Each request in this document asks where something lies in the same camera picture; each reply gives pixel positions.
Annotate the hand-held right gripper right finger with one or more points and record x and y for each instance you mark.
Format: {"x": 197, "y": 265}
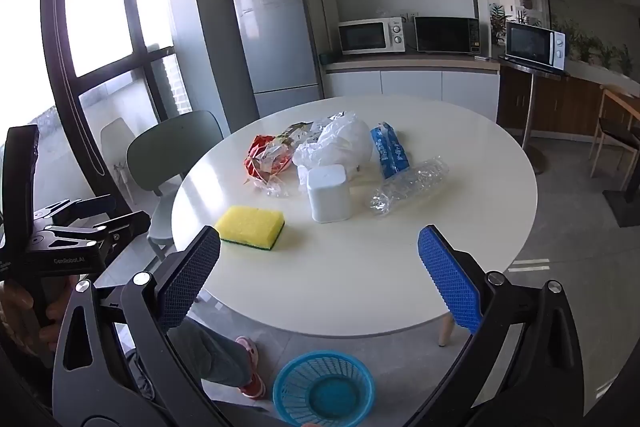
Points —
{"x": 450, "y": 282}

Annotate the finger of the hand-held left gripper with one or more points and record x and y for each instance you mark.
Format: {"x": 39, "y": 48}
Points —
{"x": 125, "y": 224}
{"x": 97, "y": 203}

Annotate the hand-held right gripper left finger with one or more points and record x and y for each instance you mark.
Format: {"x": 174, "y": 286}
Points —
{"x": 190, "y": 277}

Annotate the red snack wrapper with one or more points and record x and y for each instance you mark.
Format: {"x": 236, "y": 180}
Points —
{"x": 265, "y": 159}

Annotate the blue plastic basket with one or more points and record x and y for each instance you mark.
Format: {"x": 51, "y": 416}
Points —
{"x": 325, "y": 387}

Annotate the white plastic bag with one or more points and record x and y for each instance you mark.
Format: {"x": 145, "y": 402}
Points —
{"x": 340, "y": 142}

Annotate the yellow snack wrapper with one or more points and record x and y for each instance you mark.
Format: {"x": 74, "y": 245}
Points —
{"x": 297, "y": 133}

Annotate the person's left hand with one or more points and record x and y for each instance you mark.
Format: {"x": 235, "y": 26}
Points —
{"x": 12, "y": 312}

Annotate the yellow sponge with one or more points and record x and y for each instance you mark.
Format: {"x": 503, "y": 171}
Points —
{"x": 247, "y": 227}

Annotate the round white table wooden legs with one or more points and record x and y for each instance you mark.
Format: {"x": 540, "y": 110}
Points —
{"x": 375, "y": 257}

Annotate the person's left leg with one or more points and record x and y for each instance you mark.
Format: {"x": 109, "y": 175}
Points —
{"x": 215, "y": 352}

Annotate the green chair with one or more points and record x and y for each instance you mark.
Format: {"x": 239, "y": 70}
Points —
{"x": 170, "y": 147}

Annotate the crushed clear plastic bottle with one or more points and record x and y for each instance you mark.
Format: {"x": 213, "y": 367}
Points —
{"x": 410, "y": 184}

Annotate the person's red left shoe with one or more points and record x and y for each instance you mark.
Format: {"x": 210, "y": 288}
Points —
{"x": 252, "y": 382}

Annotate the clear plastic wrap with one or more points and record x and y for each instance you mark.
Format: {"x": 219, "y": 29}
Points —
{"x": 275, "y": 188}

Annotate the blue snack packet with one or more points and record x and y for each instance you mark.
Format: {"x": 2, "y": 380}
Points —
{"x": 390, "y": 149}

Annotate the white square container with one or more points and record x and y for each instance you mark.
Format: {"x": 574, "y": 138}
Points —
{"x": 327, "y": 194}

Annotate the black floor mat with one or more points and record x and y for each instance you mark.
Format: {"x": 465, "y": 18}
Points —
{"x": 625, "y": 207}

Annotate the white lower counter cabinets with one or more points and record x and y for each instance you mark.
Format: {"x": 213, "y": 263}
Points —
{"x": 410, "y": 87}

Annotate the brown wooden cabinet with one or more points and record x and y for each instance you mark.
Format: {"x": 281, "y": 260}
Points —
{"x": 570, "y": 104}

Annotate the wooden chair dark seat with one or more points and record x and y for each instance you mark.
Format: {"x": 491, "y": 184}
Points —
{"x": 617, "y": 129}

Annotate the silver refrigerator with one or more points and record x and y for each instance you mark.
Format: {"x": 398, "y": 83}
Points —
{"x": 275, "y": 47}

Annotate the white microwave black door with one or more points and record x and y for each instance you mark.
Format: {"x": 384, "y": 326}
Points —
{"x": 530, "y": 43}

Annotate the light wooden table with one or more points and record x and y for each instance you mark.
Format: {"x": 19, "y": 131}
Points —
{"x": 625, "y": 99}

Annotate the potted plant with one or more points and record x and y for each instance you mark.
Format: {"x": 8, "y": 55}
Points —
{"x": 499, "y": 22}

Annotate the row of green plants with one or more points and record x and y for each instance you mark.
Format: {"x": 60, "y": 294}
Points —
{"x": 600, "y": 49}

